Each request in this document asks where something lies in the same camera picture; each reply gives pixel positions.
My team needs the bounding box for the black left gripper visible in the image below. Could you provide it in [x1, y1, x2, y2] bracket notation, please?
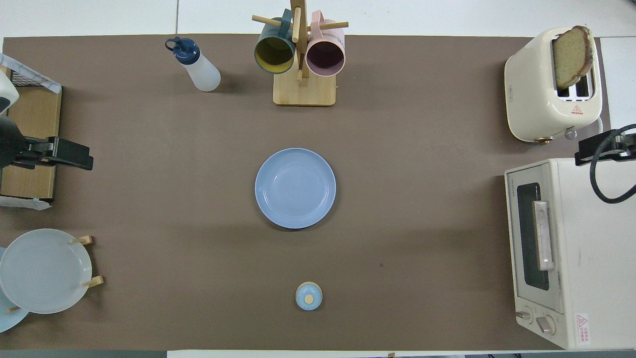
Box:
[0, 115, 94, 171]

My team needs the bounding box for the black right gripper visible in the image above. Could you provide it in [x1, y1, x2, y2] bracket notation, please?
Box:
[575, 130, 636, 167]

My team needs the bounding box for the toasted bread slice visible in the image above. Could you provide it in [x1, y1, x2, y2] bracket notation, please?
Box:
[552, 26, 594, 90]

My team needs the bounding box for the translucent squeeze bottle navy cap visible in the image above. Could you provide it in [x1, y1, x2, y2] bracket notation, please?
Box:
[165, 37, 221, 92]

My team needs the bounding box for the wooden plate rack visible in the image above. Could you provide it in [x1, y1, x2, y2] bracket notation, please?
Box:
[6, 235, 104, 314]

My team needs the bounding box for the grey plate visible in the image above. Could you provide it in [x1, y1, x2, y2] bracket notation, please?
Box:
[0, 228, 93, 314]

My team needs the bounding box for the pale blue plate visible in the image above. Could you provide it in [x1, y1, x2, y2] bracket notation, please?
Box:
[0, 247, 30, 334]

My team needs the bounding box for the periwinkle blue dinner plate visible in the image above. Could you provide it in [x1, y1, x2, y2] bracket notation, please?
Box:
[255, 148, 337, 230]

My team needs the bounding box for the wooden two-tier shelf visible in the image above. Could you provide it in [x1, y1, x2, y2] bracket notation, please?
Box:
[0, 65, 63, 199]

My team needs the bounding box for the white marbled shelf side panel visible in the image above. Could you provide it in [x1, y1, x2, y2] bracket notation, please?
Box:
[0, 54, 63, 94]
[0, 195, 52, 211]

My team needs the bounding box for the cream two-slot toaster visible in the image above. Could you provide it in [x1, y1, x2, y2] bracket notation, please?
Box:
[504, 27, 603, 145]

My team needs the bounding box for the white toaster oven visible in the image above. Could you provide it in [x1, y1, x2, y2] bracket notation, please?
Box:
[504, 158, 636, 350]

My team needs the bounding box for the brown table mat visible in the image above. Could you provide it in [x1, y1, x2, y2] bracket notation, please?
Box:
[0, 34, 613, 351]

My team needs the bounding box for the dark teal mug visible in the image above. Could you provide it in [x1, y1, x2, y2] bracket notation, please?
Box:
[254, 9, 297, 75]

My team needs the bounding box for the wooden mug tree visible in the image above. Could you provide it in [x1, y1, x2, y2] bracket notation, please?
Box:
[251, 0, 349, 107]

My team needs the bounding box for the pink mug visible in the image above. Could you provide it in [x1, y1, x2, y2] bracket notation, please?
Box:
[305, 11, 346, 78]

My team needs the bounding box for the small blue knob lid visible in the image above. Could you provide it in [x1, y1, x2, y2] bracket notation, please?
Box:
[295, 281, 323, 311]

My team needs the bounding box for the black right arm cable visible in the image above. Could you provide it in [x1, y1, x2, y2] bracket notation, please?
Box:
[590, 123, 636, 204]

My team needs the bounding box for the black wire basket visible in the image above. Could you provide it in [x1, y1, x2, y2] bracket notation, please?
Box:
[9, 70, 45, 88]

